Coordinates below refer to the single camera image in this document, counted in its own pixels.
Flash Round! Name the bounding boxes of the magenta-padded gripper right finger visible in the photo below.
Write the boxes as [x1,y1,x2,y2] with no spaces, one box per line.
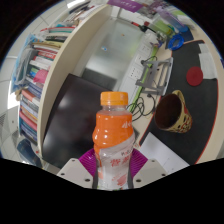
[128,148,168,190]

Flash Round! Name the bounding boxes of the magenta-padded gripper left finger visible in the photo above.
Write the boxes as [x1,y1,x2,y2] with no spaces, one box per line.
[56,148,98,190]

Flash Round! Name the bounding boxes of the orange drink bottle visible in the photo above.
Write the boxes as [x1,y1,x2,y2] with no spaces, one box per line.
[92,91,136,191]

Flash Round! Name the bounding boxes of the purple water bottle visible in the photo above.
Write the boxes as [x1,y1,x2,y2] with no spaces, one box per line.
[156,6,189,33]

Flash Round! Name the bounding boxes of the black computer monitor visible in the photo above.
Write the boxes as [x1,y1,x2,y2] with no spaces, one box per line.
[41,73,158,169]

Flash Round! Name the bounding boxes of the dark blue box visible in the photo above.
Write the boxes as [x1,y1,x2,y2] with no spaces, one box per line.
[16,138,38,158]

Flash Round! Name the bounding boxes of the yellow mug with red flowers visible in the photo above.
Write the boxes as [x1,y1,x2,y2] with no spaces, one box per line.
[153,89,194,134]

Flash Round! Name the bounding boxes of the black desk mat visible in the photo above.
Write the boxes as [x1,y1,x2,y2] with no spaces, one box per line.
[138,39,219,166]

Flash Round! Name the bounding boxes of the white shelf unit with books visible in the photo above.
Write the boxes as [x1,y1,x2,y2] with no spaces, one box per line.
[11,0,114,158]

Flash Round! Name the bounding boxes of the grey metal laptop stand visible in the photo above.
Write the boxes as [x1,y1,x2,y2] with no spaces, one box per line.
[134,56,174,96]

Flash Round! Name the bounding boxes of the flat round red coaster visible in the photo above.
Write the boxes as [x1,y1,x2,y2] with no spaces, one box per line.
[185,65,204,87]

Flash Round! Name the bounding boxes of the white napkin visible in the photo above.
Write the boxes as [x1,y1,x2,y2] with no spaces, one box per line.
[198,43,218,80]

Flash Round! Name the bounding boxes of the dark wine bottle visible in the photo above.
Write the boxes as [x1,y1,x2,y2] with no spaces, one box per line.
[130,20,158,34]

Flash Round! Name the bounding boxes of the purple hanging banner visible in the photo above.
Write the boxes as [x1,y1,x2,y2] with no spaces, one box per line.
[107,0,144,14]

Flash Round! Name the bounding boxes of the black cables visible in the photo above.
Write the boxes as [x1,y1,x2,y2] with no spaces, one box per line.
[126,94,158,121]

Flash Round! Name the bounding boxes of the blue coiled cable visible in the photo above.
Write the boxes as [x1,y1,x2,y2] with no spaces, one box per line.
[167,33,186,52]

